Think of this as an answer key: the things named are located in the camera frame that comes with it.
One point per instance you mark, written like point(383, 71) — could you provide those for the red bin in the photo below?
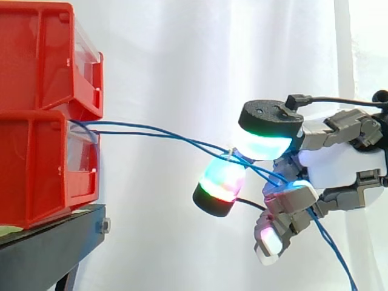
point(39, 57)
point(33, 169)

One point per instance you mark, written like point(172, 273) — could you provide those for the black stand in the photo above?
point(51, 242)

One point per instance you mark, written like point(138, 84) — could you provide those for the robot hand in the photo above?
point(333, 165)

